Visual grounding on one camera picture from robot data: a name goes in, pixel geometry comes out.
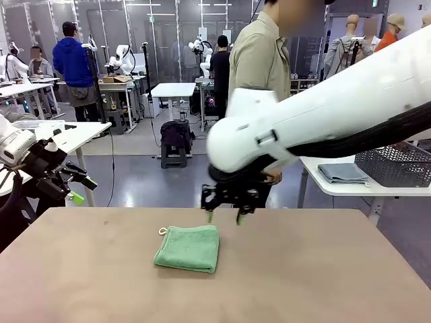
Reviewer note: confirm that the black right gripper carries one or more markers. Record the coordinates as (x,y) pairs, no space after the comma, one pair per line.
(235,193)

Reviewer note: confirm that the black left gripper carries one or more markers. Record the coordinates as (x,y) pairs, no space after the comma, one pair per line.
(43,161)

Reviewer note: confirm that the green terry towel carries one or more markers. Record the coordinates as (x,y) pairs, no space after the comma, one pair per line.
(188,250)

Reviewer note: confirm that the grey towel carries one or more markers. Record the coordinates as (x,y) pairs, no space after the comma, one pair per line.
(341,173)

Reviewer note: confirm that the dark grey plastic basket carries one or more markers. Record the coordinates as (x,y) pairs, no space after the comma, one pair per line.
(394,168)

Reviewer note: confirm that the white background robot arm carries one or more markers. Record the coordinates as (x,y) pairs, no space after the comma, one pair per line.
(8,67)
(123,60)
(205,50)

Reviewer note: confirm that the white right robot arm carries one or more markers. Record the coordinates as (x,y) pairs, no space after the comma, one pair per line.
(320,111)

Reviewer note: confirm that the person's right hand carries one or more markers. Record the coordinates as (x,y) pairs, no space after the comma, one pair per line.
(275,177)

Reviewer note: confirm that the white side table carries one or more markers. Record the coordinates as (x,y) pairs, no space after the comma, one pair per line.
(87,129)
(343,190)

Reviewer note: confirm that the black phone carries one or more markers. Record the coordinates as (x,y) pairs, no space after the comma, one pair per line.
(70,127)

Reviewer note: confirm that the black step stool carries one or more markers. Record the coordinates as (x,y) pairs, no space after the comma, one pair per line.
(173,158)

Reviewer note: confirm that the grey step stool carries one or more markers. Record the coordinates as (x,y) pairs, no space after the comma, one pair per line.
(116,121)

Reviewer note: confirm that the black backpack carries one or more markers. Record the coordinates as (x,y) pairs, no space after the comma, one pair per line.
(173,134)

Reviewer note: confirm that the grey fabric bundle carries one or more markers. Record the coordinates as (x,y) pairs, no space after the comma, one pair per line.
(20,116)

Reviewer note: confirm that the white desk with box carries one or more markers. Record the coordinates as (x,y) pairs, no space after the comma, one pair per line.
(114,86)

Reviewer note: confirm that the black tripod pole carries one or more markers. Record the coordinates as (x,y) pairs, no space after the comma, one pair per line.
(96,77)
(145,67)

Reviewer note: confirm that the cardboard box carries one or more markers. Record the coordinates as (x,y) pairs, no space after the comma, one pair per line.
(114,79)

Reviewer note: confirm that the long white work tables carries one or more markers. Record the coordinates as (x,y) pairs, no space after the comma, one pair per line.
(20,89)

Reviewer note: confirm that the person in blue hoodie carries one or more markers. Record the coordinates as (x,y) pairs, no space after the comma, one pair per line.
(72,64)

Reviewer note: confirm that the white robot workbench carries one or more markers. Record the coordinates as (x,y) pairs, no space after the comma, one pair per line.
(202,80)

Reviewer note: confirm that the seated person in grey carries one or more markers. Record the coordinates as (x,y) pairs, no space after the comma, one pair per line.
(40,69)

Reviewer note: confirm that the small white standing desk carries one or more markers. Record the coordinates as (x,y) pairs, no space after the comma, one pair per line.
(173,89)

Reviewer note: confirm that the person in black clothes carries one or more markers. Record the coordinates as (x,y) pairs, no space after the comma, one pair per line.
(220,70)

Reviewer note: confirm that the white shoe rack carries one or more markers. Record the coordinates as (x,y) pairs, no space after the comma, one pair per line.
(303,88)

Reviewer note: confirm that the person in beige shirt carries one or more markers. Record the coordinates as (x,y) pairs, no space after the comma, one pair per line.
(259,57)

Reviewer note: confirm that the mannequin in grey shirt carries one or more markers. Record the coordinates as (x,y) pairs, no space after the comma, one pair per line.
(340,57)

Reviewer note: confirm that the mannequin in orange jacket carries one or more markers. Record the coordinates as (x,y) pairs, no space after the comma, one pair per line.
(390,38)

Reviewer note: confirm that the left camera mount bracket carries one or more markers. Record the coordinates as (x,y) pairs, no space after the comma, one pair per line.
(52,145)

